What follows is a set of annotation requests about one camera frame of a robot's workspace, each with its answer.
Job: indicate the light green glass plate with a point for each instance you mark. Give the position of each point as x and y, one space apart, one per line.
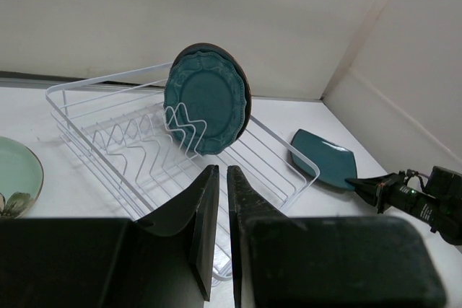
22 178

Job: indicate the teal scalloped round plate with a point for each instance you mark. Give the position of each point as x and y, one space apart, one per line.
194 131

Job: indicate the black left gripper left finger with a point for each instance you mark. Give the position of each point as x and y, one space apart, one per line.
163 259

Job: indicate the teal square plate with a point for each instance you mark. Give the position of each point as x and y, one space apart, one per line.
336 163

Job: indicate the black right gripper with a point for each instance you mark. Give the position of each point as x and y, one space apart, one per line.
392 191

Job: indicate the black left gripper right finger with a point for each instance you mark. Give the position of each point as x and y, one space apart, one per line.
281 261

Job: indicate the blue round floral plate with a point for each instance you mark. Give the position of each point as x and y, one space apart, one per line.
213 87

